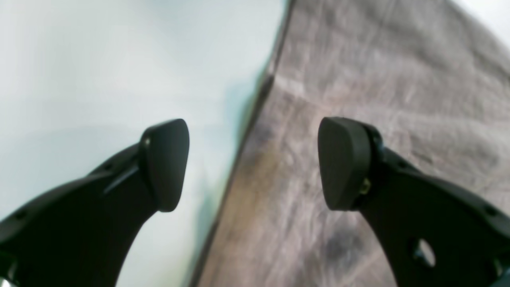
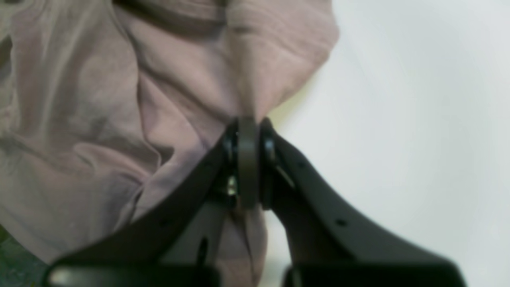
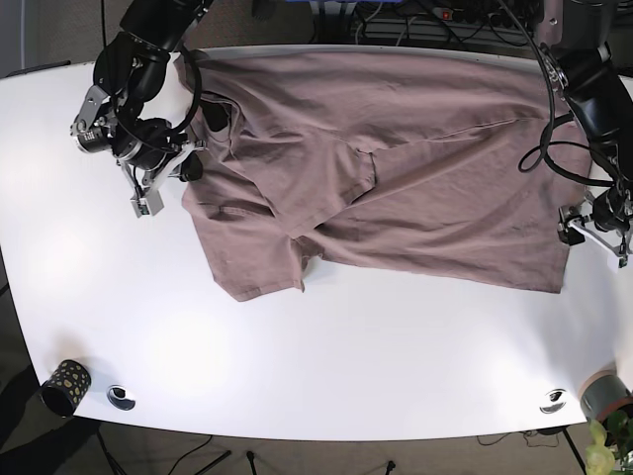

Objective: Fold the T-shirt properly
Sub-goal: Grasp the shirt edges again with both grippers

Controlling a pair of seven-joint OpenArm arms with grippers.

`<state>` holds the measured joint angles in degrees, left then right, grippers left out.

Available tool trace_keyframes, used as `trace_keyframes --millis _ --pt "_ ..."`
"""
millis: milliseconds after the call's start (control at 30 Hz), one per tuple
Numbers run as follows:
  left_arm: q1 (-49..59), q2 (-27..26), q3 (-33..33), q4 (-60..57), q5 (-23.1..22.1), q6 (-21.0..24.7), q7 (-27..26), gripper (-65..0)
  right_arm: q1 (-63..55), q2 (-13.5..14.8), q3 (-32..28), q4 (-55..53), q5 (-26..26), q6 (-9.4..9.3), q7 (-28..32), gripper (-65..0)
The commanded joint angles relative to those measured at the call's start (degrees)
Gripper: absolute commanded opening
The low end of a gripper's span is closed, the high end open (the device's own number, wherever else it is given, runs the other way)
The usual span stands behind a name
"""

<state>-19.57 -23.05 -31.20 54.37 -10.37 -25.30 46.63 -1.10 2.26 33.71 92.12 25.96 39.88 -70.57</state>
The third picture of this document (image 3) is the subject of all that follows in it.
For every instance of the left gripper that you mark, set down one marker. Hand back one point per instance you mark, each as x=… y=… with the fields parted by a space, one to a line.
x=605 y=220

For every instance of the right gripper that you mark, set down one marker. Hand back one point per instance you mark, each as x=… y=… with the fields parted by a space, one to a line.
x=185 y=165

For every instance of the dusty pink T-shirt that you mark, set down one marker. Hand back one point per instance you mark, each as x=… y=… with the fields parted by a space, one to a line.
x=373 y=159

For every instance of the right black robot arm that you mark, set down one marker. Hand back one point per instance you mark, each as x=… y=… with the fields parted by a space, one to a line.
x=128 y=73

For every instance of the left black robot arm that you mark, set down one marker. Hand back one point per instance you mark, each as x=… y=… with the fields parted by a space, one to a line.
x=572 y=36

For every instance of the grey plant pot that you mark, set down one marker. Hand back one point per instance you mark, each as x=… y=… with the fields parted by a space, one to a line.
x=604 y=393

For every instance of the right metal table grommet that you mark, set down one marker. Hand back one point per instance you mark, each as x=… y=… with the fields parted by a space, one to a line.
x=553 y=401

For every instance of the metal table grommet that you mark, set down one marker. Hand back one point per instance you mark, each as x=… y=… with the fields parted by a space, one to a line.
x=553 y=401
x=120 y=398

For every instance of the left metal table grommet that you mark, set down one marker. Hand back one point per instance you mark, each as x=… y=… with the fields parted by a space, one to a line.
x=120 y=398

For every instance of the black floral cup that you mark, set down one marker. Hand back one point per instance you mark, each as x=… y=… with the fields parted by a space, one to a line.
x=64 y=390

